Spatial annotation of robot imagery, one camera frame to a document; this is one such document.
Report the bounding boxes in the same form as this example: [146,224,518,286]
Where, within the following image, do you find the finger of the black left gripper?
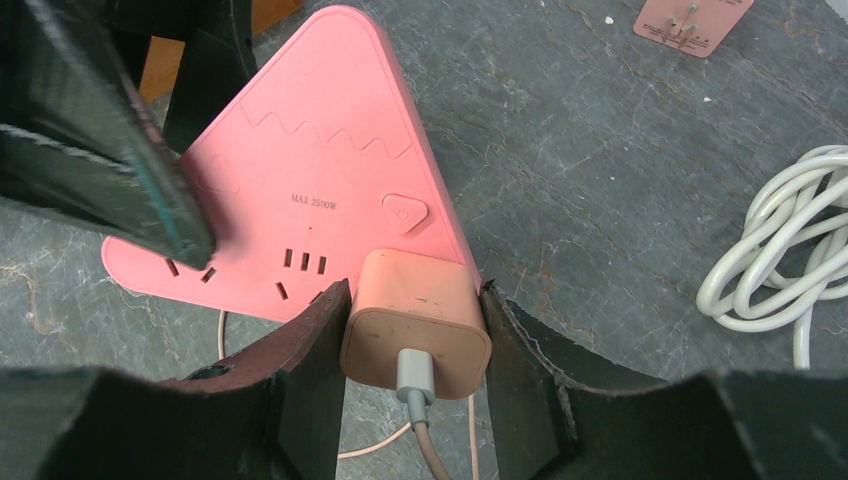
[105,1,257,154]
[1,1,216,269]

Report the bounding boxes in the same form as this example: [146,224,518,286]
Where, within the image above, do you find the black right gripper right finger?
[480,282,847,479]

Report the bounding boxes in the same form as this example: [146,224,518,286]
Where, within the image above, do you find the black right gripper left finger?
[1,281,351,479]

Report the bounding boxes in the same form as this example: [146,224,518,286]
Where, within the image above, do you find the pink thin cord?
[217,311,482,480]

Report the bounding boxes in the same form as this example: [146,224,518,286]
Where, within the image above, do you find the pink triangular power strip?
[101,5,474,322]

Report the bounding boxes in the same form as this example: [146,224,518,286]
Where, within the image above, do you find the salmon usb charger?
[340,249,492,400]

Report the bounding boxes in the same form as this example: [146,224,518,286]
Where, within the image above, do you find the pink cube adapter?
[633,0,754,58]

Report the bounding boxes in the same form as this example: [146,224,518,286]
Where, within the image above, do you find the orange wooden tray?
[138,0,304,103]

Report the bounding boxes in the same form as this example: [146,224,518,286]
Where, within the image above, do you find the white coiled cable centre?
[695,144,848,371]

